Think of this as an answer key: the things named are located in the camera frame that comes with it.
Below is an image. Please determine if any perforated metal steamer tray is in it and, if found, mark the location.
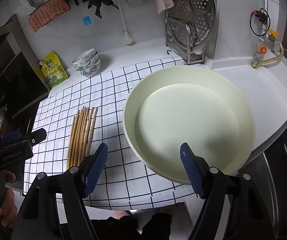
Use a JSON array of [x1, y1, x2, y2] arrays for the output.
[[167, 0, 216, 49]]

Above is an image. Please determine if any orange patterned dishcloth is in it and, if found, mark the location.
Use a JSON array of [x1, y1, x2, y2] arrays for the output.
[[28, 0, 71, 32]]

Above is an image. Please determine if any black cable loop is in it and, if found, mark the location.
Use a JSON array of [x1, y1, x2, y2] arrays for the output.
[[249, 8, 269, 37]]

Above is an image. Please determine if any cream round plastic basin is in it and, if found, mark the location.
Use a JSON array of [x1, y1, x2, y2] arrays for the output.
[[123, 65, 256, 186]]

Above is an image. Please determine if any dark hanging rag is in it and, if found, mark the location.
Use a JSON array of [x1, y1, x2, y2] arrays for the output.
[[88, 0, 120, 18]]

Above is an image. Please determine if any blue floral porcelain bowl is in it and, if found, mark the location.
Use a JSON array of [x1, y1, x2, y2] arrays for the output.
[[71, 48, 99, 67], [73, 54, 101, 72], [77, 62, 101, 78]]

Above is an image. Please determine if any white black checked cloth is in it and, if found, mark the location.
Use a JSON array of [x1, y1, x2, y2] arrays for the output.
[[23, 57, 202, 210]]

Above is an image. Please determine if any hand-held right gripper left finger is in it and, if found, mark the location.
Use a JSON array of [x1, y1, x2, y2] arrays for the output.
[[10, 142, 109, 240]]

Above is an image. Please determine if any yellow seasoning pouch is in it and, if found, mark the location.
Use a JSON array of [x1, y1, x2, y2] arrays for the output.
[[39, 52, 69, 88]]

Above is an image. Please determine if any metal dish rack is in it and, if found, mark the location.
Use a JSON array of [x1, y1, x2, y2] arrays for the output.
[[164, 17, 206, 65]]

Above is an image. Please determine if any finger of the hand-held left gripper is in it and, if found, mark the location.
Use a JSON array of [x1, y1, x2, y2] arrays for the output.
[[28, 128, 47, 146], [0, 131, 22, 145]]

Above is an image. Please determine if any person's left hand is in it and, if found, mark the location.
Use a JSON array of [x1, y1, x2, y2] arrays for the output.
[[0, 171, 18, 229]]

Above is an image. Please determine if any yellow handled gas valve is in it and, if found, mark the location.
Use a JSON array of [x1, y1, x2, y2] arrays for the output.
[[265, 29, 279, 43]]

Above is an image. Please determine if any bundle of wooden chopsticks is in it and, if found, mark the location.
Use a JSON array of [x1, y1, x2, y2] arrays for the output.
[[66, 106, 99, 170]]

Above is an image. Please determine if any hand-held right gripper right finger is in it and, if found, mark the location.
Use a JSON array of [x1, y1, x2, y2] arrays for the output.
[[180, 142, 280, 240]]

